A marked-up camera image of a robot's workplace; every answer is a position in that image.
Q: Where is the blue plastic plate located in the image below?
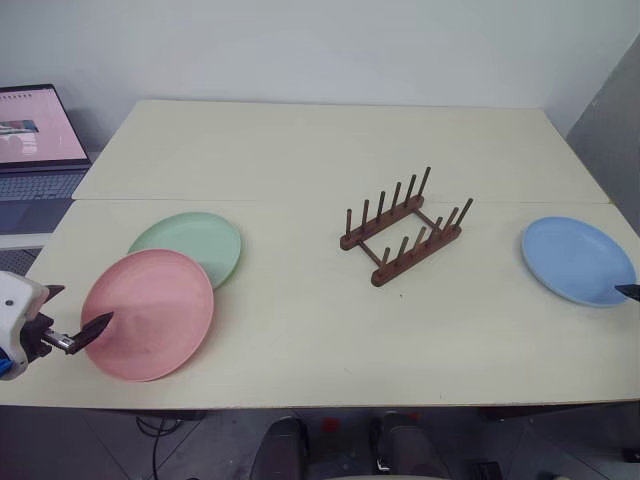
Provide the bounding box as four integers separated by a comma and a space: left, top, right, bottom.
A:
521, 215, 638, 308

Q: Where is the grey partition panel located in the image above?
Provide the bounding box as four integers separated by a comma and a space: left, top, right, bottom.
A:
564, 28, 640, 213

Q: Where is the wooden dish rack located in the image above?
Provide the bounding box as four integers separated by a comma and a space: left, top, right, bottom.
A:
339, 166, 474, 288

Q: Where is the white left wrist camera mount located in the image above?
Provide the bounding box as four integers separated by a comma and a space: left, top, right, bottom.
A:
0, 271, 50, 382

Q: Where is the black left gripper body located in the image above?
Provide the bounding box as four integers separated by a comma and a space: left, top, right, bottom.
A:
21, 313, 77, 363

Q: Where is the black floor cable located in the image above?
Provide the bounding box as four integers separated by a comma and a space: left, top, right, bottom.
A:
136, 412, 182, 480

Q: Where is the open grey laptop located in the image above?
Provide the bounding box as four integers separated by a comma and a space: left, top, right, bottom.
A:
0, 83, 94, 237

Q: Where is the green plastic plate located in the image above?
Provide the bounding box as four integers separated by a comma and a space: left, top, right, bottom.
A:
127, 211, 243, 291

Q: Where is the dark rounded shape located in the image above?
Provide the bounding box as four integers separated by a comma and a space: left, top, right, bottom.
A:
253, 414, 307, 480
368, 409, 454, 480

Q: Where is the red plastic plate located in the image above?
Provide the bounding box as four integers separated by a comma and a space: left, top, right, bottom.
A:
80, 248, 215, 383

